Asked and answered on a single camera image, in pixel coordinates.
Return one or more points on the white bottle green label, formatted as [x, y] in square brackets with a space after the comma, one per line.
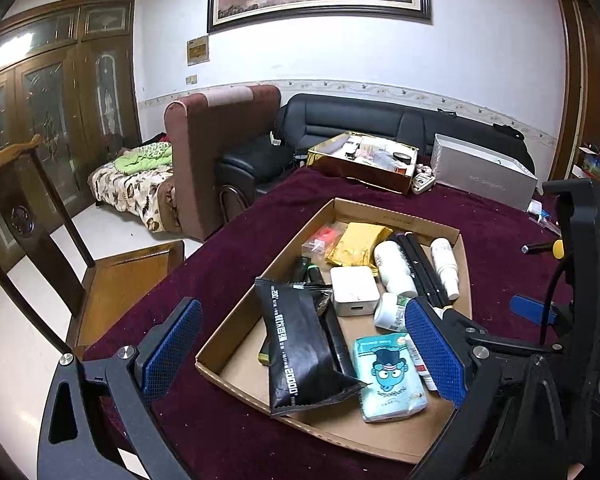
[387, 312]

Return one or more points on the black marker silver end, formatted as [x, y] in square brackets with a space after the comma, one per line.
[537, 248]

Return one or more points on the yellow ball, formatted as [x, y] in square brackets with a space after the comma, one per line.
[558, 249]

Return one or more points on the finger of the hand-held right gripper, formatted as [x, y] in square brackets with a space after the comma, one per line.
[530, 310]
[505, 342]

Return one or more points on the wooden chair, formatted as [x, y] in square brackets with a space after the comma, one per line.
[120, 285]

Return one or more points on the black marker green cap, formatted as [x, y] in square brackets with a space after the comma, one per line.
[312, 272]

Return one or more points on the grey cardboard box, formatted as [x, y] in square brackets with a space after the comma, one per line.
[480, 175]

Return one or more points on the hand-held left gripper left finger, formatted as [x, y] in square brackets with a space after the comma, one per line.
[172, 345]

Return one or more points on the teal tissue pack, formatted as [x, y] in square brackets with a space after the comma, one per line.
[387, 380]

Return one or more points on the maroon velvet tablecloth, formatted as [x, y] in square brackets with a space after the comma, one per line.
[280, 200]

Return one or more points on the white spray bottle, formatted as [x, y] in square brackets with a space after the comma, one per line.
[444, 265]

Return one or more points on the clear plastic tube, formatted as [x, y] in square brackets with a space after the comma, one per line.
[545, 222]

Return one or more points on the gold box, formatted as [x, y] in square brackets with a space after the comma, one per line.
[355, 172]

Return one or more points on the black snack packet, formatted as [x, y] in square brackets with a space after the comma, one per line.
[300, 350]

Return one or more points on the wooden wall cabinet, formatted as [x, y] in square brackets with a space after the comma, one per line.
[580, 85]

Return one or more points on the clear bag with red item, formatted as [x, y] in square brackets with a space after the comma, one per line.
[322, 240]

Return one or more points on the small white bottle red label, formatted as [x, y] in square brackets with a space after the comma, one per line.
[424, 379]

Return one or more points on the small gold wall plaque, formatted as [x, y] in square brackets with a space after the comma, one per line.
[198, 50]

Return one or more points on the round black tin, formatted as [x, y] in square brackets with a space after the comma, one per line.
[402, 158]

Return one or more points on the thick black marker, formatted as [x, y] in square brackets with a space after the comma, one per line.
[340, 340]

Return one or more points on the patterned blanket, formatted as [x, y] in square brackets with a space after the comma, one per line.
[125, 195]

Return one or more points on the small white jar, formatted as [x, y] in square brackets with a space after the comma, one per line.
[535, 207]

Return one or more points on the black marker purple end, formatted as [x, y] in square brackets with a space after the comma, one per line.
[422, 272]

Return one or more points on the brown armchair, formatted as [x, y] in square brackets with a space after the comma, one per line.
[215, 160]

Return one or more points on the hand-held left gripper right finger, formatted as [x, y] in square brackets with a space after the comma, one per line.
[432, 350]

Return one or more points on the cardboard tray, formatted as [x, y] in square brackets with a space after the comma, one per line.
[240, 360]

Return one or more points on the gold foil packet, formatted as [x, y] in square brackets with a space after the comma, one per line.
[357, 245]

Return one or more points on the wooden wardrobe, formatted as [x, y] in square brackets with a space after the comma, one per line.
[55, 110]

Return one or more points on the black leather sofa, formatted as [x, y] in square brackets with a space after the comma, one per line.
[360, 115]

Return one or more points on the white charger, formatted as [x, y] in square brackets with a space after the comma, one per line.
[355, 290]

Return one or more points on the wall socket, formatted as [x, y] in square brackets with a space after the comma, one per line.
[192, 79]

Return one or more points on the green cloth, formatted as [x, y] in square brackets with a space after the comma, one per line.
[145, 157]

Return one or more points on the large white bottle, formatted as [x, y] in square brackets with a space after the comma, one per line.
[395, 270]

